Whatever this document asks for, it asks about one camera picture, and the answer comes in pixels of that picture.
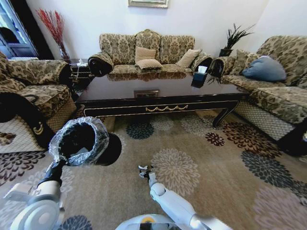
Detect black round trash bin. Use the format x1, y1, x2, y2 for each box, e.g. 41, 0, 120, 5
56, 121, 123, 167

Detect clear plastic bin liner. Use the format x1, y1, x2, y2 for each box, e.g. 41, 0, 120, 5
48, 116, 110, 167

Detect white robot front shell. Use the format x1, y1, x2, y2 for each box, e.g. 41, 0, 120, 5
115, 213, 192, 230

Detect floral patterned rug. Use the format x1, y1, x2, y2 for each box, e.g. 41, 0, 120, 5
0, 112, 307, 230

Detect floral armchair with black arm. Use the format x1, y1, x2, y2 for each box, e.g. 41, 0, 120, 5
0, 51, 78, 154

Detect dark wooden coffee table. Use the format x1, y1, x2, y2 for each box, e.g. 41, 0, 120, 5
74, 71, 252, 129

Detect dark wooden side table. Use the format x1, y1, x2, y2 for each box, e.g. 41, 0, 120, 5
68, 58, 94, 85

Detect dark blue tissue box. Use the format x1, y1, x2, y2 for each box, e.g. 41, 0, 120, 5
192, 65, 208, 83

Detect beige textured cushion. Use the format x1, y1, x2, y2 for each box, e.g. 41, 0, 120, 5
176, 48, 202, 69
134, 46, 157, 64
135, 58, 164, 71

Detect floral three-seat sofa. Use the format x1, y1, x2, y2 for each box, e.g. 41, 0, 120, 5
87, 29, 214, 78

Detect floral patterned cushion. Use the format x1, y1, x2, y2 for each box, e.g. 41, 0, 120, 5
229, 49, 260, 76

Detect long floral sofa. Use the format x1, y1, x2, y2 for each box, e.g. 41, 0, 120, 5
210, 35, 307, 157

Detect red dried branches in vase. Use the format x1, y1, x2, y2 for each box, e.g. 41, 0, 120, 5
35, 8, 72, 63

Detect dark framed window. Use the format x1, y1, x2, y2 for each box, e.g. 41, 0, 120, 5
0, 0, 39, 59

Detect blue cushion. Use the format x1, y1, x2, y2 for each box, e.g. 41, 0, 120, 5
241, 56, 288, 82

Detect green plant in black pot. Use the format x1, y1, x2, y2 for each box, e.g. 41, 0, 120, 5
219, 23, 256, 58

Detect framed wall picture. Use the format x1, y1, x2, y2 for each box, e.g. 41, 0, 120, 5
127, 0, 169, 9

